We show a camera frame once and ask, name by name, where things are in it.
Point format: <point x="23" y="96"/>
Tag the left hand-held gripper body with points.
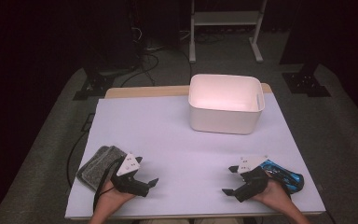
<point x="130" y="183"/>

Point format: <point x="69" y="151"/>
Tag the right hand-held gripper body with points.
<point x="251" y="183"/>

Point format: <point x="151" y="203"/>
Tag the blue patterned sock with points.
<point x="287" y="177"/>

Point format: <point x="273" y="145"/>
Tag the grey sock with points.
<point x="98" y="166"/>

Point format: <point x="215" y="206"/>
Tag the white plastic bin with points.
<point x="227" y="121"/>

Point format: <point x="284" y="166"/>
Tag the person's left hand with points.
<point x="113" y="196"/>

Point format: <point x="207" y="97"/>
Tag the person's right hand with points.
<point x="272" y="193"/>

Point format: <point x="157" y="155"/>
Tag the white table sheet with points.
<point x="180" y="155"/>

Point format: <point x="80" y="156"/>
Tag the wooden table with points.
<point x="143" y="91"/>

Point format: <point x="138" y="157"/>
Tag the black stand base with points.
<point x="306" y="84"/>
<point x="94" y="85"/>

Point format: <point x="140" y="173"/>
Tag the white metal stand frame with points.
<point x="223" y="18"/>

